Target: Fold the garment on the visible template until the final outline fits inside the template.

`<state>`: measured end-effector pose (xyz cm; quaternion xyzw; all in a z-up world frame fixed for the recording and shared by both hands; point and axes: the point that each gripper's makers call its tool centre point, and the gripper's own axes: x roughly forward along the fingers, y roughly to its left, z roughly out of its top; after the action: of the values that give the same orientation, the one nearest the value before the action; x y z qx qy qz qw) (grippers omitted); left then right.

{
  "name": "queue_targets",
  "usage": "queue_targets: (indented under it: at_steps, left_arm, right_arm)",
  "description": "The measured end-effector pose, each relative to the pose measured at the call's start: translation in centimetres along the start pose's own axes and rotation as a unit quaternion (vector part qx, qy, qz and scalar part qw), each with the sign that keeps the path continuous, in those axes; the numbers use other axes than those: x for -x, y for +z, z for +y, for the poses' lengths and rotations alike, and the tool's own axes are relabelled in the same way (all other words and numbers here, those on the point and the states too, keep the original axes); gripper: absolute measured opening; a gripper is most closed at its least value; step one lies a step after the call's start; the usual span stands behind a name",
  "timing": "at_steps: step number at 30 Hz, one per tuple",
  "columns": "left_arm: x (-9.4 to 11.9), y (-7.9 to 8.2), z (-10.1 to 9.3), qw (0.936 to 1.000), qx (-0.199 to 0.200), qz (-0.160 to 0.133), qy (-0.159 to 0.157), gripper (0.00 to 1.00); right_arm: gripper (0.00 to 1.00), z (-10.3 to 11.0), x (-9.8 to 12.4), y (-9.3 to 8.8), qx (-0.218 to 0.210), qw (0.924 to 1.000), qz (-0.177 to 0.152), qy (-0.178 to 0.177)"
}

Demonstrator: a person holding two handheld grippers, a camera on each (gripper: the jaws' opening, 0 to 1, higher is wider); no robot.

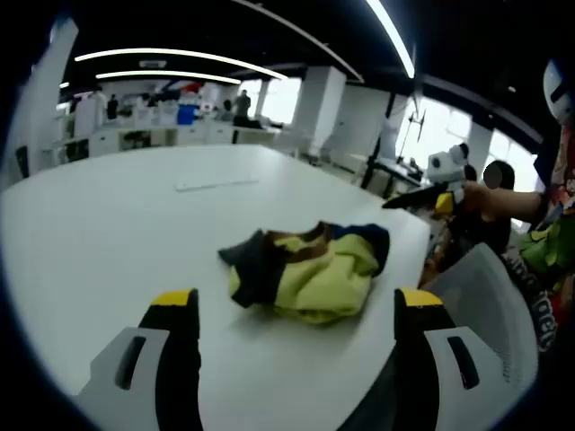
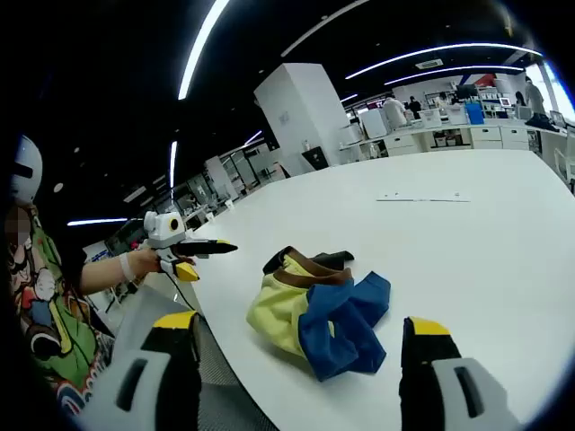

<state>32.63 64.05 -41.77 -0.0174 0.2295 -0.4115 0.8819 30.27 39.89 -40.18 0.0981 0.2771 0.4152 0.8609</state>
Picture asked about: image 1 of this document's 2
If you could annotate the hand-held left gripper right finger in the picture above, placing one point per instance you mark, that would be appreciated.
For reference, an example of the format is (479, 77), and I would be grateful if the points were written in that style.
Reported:
(418, 341)

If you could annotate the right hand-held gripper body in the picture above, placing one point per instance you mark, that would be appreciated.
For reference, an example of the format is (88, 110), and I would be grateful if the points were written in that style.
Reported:
(447, 164)

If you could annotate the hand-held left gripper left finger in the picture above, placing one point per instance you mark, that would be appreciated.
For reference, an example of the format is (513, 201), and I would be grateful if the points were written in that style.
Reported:
(179, 341)

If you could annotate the yellow grey blue garment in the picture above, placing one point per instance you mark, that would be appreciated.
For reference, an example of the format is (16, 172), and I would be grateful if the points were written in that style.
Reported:
(323, 278)

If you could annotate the white template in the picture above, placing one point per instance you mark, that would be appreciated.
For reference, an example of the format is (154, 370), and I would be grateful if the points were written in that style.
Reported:
(211, 184)

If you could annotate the person's right hand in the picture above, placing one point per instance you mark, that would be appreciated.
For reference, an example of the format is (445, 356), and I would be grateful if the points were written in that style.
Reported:
(478, 202)

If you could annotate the black metal stand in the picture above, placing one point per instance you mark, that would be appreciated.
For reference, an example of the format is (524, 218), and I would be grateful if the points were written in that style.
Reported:
(368, 175)

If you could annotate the grey mesh chair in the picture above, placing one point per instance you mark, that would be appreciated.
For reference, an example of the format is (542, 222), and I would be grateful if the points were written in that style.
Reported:
(485, 287)

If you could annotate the white square pillar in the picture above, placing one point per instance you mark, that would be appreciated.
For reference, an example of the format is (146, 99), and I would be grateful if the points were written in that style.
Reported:
(323, 108)
(45, 112)

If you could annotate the white worn device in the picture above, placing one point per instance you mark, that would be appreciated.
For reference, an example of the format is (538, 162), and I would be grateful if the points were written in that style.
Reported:
(557, 90)

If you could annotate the long ceiling light strip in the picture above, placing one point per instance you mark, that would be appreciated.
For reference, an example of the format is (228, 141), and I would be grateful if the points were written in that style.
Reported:
(170, 51)
(389, 31)
(170, 73)

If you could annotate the row of white cabinets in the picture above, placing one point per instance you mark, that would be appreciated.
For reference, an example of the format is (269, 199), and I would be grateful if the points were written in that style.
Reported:
(193, 134)

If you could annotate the blue storage bin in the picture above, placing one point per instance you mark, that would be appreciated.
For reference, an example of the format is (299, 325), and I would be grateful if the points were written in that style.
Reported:
(187, 114)

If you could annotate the small black panel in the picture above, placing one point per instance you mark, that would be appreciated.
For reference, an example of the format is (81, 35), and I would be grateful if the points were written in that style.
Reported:
(22, 161)

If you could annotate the tall white cabinet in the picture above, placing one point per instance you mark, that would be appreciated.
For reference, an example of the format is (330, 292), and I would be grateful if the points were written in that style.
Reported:
(90, 114)

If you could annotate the ceiling air vent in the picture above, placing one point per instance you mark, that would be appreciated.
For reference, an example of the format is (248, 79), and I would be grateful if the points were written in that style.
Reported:
(150, 64)

